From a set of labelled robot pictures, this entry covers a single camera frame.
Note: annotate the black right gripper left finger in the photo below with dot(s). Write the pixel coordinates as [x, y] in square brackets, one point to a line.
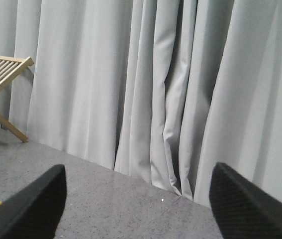
[36, 210]

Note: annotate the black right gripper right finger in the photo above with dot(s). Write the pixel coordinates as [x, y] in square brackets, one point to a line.
[241, 209]

